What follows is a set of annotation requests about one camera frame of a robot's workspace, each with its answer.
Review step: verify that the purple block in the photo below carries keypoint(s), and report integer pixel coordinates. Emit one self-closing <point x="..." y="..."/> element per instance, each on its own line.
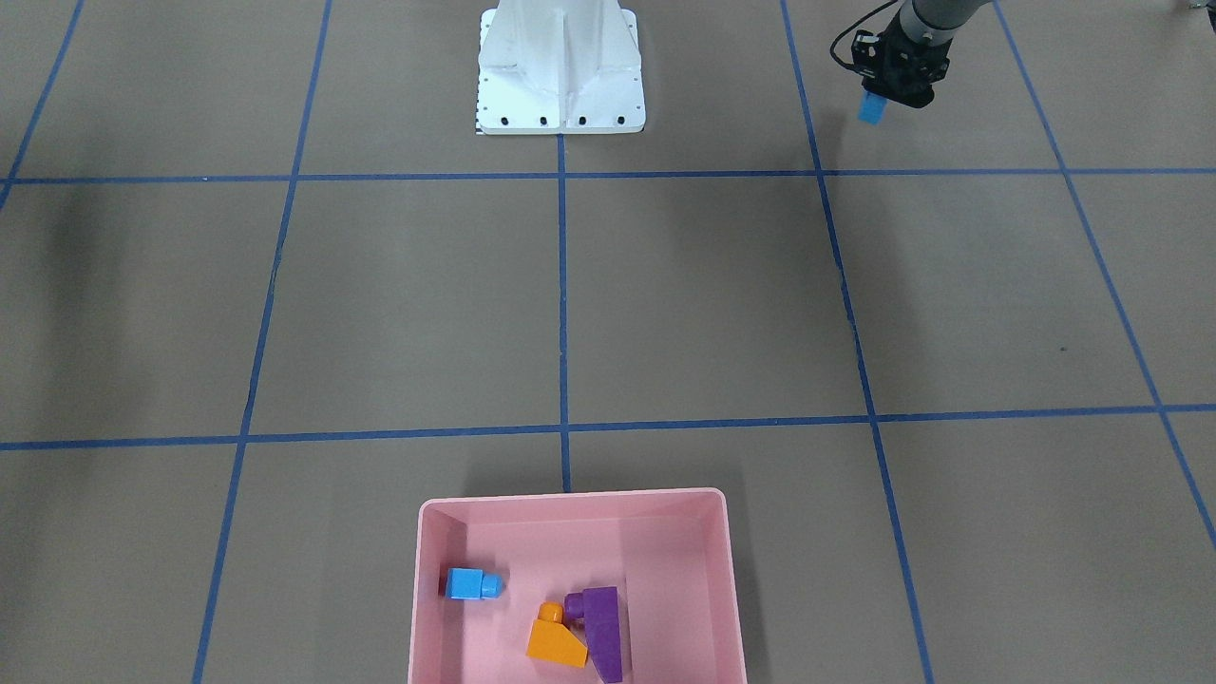
<point x="597" y="610"/>

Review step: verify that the pink plastic box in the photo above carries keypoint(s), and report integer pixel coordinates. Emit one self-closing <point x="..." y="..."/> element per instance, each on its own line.
<point x="668" y="551"/>

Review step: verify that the long blue block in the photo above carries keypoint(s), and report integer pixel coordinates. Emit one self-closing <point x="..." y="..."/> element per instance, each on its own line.
<point x="871" y="108"/>

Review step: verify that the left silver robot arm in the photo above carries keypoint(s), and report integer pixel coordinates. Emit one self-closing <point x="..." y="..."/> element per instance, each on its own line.
<point x="925" y="22"/>

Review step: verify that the white camera post with base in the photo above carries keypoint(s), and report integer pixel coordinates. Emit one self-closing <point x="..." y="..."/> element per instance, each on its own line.
<point x="559" y="68"/>

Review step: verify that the orange block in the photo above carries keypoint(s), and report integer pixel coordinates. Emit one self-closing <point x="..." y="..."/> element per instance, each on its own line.
<point x="551" y="641"/>

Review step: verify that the small blue block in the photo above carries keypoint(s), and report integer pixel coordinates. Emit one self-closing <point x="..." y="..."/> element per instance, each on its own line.
<point x="472" y="584"/>

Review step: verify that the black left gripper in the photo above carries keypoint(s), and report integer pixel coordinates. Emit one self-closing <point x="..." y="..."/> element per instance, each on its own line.
<point x="866" y="57"/>

